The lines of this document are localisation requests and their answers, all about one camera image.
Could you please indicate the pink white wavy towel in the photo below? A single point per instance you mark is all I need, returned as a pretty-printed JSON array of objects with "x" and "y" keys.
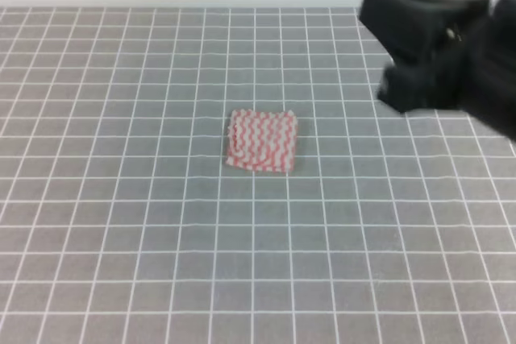
[{"x": 262, "y": 141}]

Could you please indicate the grey checked tablecloth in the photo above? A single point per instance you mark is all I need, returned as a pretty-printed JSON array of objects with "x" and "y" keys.
[{"x": 122, "y": 223}]

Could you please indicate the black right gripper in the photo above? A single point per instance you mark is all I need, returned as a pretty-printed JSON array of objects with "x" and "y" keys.
[{"x": 475, "y": 75}]

